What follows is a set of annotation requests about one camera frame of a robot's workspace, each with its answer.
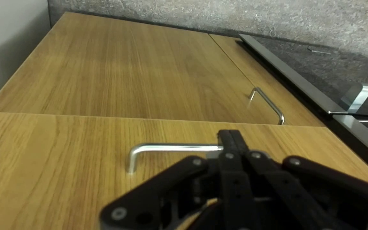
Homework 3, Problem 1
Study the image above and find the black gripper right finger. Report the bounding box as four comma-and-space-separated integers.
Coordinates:
232, 128, 368, 230

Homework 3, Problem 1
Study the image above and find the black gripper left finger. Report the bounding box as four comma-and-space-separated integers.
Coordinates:
100, 128, 238, 230

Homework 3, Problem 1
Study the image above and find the silver drawer handle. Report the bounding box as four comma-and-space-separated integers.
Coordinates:
126, 141, 226, 175

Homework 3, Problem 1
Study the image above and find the wooden front drawer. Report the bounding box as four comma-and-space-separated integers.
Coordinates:
0, 110, 368, 230

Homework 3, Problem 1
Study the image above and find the wooden lower cabinet door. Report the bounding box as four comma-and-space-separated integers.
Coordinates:
0, 11, 325, 128

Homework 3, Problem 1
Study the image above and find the black built-in oven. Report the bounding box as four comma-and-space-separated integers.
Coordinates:
235, 32, 368, 175

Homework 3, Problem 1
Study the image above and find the silver cabinet door handle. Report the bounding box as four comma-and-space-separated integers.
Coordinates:
246, 86, 288, 127

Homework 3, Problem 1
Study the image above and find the silver oven handle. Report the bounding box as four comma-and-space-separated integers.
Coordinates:
344, 82, 368, 115

